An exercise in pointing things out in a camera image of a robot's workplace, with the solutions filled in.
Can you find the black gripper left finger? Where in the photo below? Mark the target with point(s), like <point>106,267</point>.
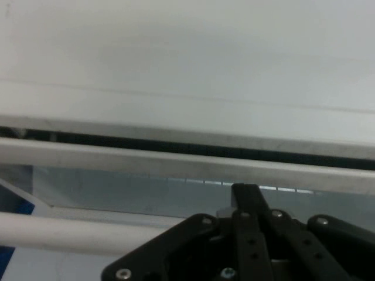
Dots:
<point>175,248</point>

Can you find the cream toaster oven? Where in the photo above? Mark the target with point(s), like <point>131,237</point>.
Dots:
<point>187,58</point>

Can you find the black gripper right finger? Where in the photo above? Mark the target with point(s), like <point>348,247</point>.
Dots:
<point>322,251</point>

